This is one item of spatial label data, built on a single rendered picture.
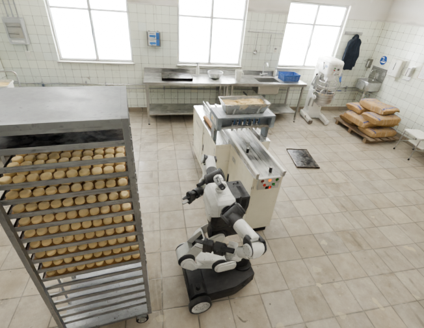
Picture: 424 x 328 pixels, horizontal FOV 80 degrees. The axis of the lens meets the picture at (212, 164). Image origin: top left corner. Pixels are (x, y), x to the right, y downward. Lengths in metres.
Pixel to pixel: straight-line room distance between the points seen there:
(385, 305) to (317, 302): 0.64
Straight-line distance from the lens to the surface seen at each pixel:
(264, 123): 3.19
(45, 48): 6.09
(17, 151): 1.36
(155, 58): 5.76
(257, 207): 2.81
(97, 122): 1.19
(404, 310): 3.23
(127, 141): 1.23
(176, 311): 2.55
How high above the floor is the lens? 2.29
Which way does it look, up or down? 33 degrees down
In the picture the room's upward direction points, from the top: 5 degrees clockwise
